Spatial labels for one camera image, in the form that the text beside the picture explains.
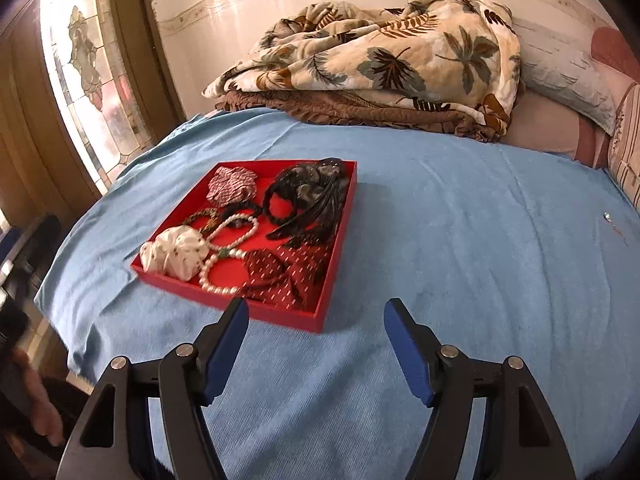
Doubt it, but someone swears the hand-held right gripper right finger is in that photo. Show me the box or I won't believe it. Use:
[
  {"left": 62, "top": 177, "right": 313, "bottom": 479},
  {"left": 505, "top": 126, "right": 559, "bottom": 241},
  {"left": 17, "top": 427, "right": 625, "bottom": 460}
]
[{"left": 383, "top": 297, "right": 578, "bottom": 480}]

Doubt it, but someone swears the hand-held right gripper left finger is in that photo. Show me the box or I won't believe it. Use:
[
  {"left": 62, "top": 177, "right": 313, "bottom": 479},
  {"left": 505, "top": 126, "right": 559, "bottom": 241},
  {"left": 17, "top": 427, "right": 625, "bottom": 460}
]
[{"left": 56, "top": 297, "right": 250, "bottom": 480}]

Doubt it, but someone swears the red tray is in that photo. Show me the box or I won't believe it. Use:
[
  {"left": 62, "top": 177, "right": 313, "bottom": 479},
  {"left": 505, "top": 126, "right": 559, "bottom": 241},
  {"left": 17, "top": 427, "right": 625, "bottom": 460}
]
[{"left": 131, "top": 158, "right": 359, "bottom": 334}]

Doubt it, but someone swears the white pearl necklace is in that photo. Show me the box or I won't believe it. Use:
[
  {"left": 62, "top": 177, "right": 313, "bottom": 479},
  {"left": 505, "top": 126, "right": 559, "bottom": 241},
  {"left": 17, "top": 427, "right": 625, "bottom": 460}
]
[{"left": 198, "top": 213, "right": 261, "bottom": 297}]

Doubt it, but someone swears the brown bead bracelet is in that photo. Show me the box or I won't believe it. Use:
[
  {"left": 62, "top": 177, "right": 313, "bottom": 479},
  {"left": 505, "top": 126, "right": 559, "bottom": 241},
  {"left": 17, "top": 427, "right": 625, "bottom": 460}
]
[{"left": 182, "top": 208, "right": 223, "bottom": 233}]

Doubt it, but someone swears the black bead bracelet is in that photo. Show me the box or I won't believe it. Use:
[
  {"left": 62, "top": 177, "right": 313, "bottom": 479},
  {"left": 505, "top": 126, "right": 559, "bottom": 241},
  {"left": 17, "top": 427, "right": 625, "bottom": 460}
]
[{"left": 220, "top": 200, "right": 263, "bottom": 223}]

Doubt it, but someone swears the black braided hair tie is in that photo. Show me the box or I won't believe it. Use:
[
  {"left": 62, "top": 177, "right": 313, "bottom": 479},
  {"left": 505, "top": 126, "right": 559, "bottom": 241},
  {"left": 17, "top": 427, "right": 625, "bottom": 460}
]
[{"left": 262, "top": 167, "right": 306, "bottom": 233}]

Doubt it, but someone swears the red plaid scrunchie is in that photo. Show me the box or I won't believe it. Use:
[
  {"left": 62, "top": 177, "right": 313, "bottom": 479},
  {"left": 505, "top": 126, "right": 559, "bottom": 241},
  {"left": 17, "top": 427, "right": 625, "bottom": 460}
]
[{"left": 206, "top": 166, "right": 258, "bottom": 207}]

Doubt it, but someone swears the grey dark scrunchie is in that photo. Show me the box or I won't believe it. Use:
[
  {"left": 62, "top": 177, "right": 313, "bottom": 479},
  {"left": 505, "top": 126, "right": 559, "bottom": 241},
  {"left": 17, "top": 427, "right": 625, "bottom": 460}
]
[{"left": 266, "top": 157, "right": 351, "bottom": 248}]

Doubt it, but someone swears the person's left hand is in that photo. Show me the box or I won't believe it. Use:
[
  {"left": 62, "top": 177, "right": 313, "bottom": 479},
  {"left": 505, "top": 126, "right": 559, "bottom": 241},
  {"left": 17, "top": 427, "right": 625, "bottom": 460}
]
[{"left": 10, "top": 347, "right": 65, "bottom": 447}]

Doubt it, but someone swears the red dotted bow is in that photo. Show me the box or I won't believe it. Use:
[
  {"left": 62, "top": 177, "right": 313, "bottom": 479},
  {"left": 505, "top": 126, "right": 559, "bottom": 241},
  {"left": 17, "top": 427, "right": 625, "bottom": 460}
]
[{"left": 242, "top": 242, "right": 331, "bottom": 311}]

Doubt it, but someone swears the blue blanket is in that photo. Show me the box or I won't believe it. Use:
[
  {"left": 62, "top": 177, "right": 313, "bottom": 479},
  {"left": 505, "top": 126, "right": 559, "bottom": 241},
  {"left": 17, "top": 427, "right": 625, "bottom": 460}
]
[{"left": 34, "top": 107, "right": 640, "bottom": 480}]

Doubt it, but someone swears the white floral scrunchie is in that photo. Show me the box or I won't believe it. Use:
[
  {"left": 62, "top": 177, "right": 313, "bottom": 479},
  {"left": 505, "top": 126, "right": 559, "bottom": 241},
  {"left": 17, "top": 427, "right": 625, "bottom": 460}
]
[{"left": 139, "top": 226, "right": 211, "bottom": 282}]

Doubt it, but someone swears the stained glass window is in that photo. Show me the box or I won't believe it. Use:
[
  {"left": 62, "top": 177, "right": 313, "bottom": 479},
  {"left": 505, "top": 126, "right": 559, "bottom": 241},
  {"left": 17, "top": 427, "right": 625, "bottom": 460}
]
[{"left": 37, "top": 0, "right": 156, "bottom": 196}]

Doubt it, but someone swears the brown ruffled quilt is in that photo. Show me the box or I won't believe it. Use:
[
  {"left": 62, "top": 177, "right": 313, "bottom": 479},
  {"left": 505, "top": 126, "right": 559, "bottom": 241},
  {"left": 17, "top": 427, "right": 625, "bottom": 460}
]
[{"left": 215, "top": 89, "right": 506, "bottom": 143}]

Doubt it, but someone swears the pale pink pillow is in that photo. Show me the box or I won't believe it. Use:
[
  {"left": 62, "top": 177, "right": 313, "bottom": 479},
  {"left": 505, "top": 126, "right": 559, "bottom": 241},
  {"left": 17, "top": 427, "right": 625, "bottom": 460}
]
[{"left": 500, "top": 91, "right": 586, "bottom": 158}]

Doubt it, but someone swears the leaf print blanket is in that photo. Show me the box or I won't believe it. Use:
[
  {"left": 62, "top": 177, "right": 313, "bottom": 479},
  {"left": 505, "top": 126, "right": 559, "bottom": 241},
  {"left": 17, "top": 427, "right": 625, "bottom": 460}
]
[{"left": 202, "top": 0, "right": 525, "bottom": 136}]

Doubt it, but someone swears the striped floral pillow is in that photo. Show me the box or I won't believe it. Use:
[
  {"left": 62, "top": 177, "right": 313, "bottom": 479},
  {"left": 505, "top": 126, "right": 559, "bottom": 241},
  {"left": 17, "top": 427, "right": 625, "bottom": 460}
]
[{"left": 602, "top": 82, "right": 640, "bottom": 211}]

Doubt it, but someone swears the white printed pillow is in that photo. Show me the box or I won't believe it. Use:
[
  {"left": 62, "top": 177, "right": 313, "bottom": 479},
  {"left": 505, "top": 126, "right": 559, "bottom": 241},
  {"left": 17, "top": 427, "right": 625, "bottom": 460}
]
[{"left": 512, "top": 15, "right": 631, "bottom": 136}]

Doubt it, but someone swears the dusty pink pillow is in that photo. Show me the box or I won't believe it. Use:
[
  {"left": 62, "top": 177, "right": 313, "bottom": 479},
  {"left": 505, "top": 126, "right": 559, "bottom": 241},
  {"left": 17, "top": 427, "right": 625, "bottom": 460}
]
[{"left": 590, "top": 26, "right": 640, "bottom": 86}]

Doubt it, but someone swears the wooden window frame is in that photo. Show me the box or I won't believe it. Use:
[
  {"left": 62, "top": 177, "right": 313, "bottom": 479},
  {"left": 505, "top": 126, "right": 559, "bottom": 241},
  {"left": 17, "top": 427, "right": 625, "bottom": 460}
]
[{"left": 107, "top": 0, "right": 186, "bottom": 131}]

